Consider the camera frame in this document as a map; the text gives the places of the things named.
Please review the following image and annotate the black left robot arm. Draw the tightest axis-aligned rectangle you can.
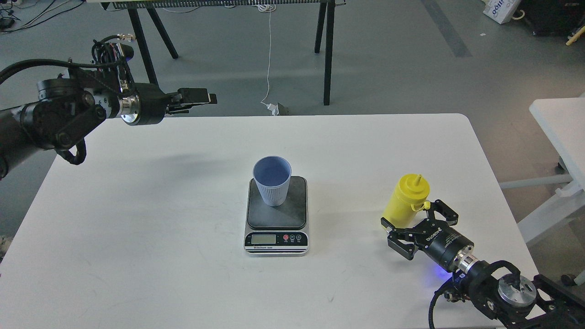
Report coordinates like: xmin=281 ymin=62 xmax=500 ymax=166
xmin=0 ymin=34 xmax=217 ymax=178

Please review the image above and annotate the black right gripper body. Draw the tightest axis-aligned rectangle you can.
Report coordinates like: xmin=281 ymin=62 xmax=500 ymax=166
xmin=414 ymin=220 xmax=474 ymax=272

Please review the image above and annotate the white side table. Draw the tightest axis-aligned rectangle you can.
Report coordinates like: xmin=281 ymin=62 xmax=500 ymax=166
xmin=498 ymin=94 xmax=585 ymax=245

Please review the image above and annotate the digital kitchen scale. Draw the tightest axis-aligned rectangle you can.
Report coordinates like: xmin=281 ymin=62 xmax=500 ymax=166
xmin=243 ymin=175 xmax=310 ymax=257

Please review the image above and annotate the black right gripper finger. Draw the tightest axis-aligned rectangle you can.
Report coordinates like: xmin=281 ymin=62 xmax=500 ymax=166
xmin=421 ymin=199 xmax=459 ymax=229
xmin=381 ymin=217 xmax=422 ymax=260

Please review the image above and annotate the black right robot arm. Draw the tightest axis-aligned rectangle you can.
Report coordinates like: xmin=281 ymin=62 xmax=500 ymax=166
xmin=381 ymin=200 xmax=585 ymax=329

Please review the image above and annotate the blue ribbed plastic cup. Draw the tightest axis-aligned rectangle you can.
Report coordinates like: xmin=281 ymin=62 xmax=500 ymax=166
xmin=252 ymin=156 xmax=291 ymax=207

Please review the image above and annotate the white hanging cable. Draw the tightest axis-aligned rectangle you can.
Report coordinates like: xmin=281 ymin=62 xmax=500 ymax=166
xmin=257 ymin=4 xmax=275 ymax=108

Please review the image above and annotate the white cardboard box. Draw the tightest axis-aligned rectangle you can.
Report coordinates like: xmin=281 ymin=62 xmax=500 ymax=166
xmin=483 ymin=0 xmax=522 ymax=25

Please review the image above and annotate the white power adapter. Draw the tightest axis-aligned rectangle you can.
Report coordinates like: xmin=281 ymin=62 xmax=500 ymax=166
xmin=266 ymin=103 xmax=280 ymax=116

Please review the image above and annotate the black trestle table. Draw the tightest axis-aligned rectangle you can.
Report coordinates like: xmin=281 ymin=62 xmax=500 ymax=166
xmin=80 ymin=0 xmax=350 ymax=117

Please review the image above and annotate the yellow squeeze bottle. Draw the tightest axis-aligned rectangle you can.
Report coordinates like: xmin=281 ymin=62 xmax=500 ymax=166
xmin=382 ymin=174 xmax=431 ymax=228

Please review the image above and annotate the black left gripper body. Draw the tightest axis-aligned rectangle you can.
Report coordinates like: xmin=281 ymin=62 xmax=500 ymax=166
xmin=120 ymin=83 xmax=170 ymax=126

